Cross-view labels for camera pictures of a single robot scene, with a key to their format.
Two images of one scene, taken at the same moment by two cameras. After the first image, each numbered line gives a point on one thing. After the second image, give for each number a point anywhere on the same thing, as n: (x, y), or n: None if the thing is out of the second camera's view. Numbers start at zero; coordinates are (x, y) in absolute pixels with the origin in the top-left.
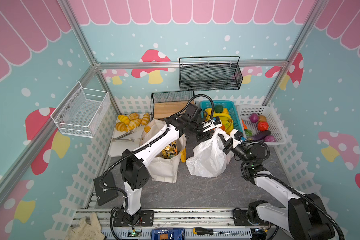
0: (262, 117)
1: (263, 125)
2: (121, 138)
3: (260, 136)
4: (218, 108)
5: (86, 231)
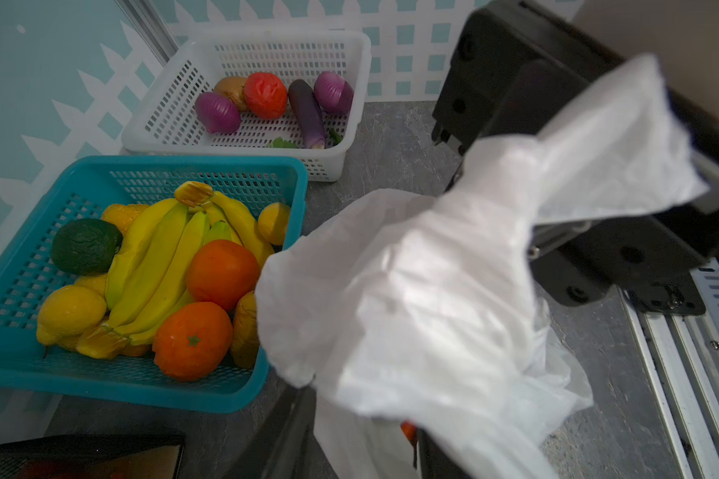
0: (233, 87)
1: (265, 95)
2: None
3: (308, 113)
4: (86, 246)
5: None
